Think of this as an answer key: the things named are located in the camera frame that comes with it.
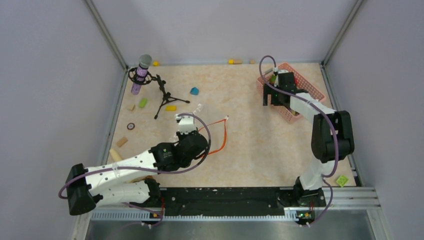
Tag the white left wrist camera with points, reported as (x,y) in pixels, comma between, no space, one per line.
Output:
(186,123)

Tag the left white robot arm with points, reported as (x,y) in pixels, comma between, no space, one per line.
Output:
(87,188)

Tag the green flat toy piece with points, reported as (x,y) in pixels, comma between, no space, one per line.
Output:
(342,181)

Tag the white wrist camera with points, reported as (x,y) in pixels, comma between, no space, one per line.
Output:
(186,123)
(277,71)

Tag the tan wooden block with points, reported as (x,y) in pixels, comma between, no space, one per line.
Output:
(122,141)

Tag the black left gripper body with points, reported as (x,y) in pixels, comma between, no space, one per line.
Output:
(181,137)

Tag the green block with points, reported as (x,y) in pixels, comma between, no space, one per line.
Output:
(142,103)

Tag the black microphone tripod stand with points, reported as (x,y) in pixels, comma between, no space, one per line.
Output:
(167,97)

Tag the blue block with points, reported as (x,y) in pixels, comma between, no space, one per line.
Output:
(194,91)

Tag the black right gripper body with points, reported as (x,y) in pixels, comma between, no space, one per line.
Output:
(275,97)

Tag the small tan wooden cube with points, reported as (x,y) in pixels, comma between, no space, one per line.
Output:
(131,107)

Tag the cream wooden cylinder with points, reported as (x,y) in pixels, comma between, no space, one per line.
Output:
(115,156)

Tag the clear orange zip bag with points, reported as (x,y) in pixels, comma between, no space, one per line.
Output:
(216,121)

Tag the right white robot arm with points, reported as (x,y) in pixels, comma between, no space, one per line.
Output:
(331,138)

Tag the pink plastic basket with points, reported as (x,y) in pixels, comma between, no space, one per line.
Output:
(285,112)

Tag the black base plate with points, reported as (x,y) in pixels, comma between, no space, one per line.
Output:
(232,201)

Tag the yellow tan cylinder at wall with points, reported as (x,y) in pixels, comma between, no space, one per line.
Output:
(235,62)

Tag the purple microphone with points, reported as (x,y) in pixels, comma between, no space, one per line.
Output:
(140,73)

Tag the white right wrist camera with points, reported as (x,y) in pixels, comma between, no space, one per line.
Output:
(277,71)

